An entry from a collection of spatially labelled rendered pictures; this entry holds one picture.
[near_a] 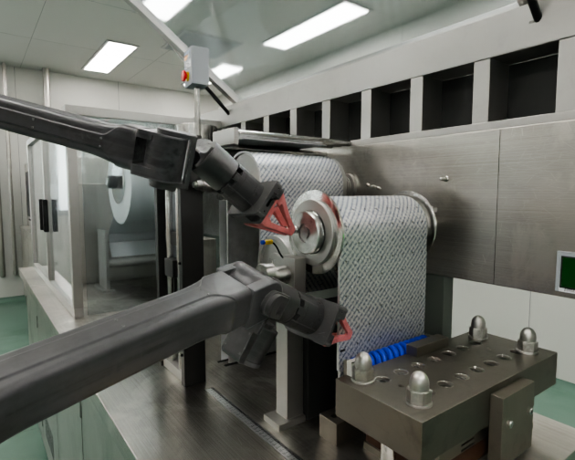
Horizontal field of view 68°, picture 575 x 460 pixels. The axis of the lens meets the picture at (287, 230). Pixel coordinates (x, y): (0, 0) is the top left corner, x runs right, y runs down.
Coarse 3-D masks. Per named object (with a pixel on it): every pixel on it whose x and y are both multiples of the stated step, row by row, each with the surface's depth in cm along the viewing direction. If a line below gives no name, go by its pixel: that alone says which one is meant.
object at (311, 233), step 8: (296, 216) 75; (304, 216) 73; (312, 216) 72; (296, 224) 75; (304, 224) 74; (312, 224) 72; (320, 224) 71; (304, 232) 73; (312, 232) 72; (320, 232) 71; (296, 240) 75; (304, 240) 74; (312, 240) 72; (320, 240) 71; (304, 248) 74; (312, 248) 72; (320, 248) 72
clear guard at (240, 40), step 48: (144, 0) 134; (192, 0) 123; (240, 0) 113; (288, 0) 105; (336, 0) 98; (384, 0) 92; (432, 0) 87; (480, 0) 82; (240, 48) 132; (288, 48) 121; (336, 48) 112; (384, 48) 104; (240, 96) 158
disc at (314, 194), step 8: (312, 192) 74; (320, 192) 73; (304, 200) 76; (320, 200) 73; (328, 200) 71; (296, 208) 78; (328, 208) 71; (336, 208) 70; (336, 216) 70; (336, 224) 70; (336, 232) 70; (336, 240) 70; (336, 248) 70; (336, 256) 70; (320, 264) 73; (328, 264) 72; (312, 272) 75; (320, 272) 74
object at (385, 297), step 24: (360, 264) 73; (384, 264) 77; (408, 264) 81; (360, 288) 74; (384, 288) 77; (408, 288) 82; (360, 312) 74; (384, 312) 78; (408, 312) 82; (360, 336) 74; (384, 336) 78; (408, 336) 83
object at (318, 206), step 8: (312, 200) 73; (304, 208) 75; (312, 208) 73; (320, 208) 72; (320, 216) 72; (328, 216) 70; (328, 224) 70; (328, 232) 70; (328, 240) 71; (296, 248) 78; (328, 248) 71; (304, 256) 76; (312, 256) 74; (320, 256) 72; (328, 256) 71; (312, 264) 74
